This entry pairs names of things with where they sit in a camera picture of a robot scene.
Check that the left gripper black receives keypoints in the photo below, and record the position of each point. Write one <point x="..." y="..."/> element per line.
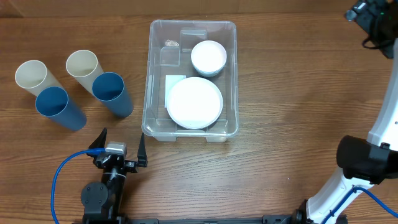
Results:
<point x="142" y="159"/>

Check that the dark blue cup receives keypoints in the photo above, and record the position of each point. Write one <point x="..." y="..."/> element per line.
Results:
<point x="55" y="103"/>
<point x="110" y="89"/>

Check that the light blue bowl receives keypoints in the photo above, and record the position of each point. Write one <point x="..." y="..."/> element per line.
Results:
<point x="209" y="73"/>

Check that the pink bowl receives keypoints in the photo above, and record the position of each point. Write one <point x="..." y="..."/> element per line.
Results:
<point x="208" y="56"/>

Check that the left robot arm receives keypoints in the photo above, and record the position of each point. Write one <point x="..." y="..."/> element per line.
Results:
<point x="102" y="200"/>

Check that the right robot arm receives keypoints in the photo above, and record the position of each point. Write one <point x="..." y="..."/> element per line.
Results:
<point x="362" y="163"/>

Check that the white round plate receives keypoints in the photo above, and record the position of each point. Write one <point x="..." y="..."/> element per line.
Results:
<point x="194" y="103"/>

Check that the beige cup centre left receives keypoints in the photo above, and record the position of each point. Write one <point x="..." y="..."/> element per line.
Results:
<point x="84" y="67"/>

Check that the beige cup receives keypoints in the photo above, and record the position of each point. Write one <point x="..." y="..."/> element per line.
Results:
<point x="84" y="67"/>
<point x="34" y="77"/>

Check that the clear plastic storage bin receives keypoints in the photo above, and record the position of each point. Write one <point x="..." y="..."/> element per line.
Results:
<point x="170" y="46"/>

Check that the beige cup far left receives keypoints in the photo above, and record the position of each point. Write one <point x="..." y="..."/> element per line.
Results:
<point x="34" y="77"/>

